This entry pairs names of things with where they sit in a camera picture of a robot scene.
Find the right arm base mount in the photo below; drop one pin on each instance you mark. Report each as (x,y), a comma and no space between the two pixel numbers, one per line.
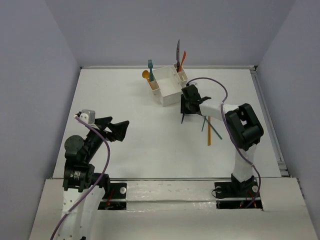
(228,199)

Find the metal table knife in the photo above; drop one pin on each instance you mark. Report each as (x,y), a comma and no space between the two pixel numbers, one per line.
(178,56)

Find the orange plastic knife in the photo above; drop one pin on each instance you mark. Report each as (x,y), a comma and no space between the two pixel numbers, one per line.
(183,59)

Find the orange chopstick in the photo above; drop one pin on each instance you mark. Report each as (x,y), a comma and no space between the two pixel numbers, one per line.
(209,131)

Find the orange plastic spoon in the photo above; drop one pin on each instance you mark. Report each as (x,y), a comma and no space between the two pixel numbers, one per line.
(146,75)

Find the teal plastic fork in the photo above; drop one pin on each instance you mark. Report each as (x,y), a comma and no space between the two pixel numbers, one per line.
(150,66)

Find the teal chopstick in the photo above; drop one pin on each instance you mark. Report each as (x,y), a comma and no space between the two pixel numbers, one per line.
(216,132)
(205,120)

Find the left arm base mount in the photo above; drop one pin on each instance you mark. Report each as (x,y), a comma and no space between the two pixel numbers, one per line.
(115,199)

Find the white utensil caddy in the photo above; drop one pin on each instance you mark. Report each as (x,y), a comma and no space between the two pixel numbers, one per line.
(167,84)

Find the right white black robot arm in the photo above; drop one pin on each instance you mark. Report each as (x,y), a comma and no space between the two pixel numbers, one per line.
(245,132)

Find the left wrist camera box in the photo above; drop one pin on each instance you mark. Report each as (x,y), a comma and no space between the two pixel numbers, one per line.
(87,116)

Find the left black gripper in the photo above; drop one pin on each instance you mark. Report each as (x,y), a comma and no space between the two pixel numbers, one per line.
(106,129)

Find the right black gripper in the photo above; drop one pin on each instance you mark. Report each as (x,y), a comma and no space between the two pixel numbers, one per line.
(184,108)

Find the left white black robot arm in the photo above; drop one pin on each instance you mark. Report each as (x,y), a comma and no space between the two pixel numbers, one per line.
(83,188)

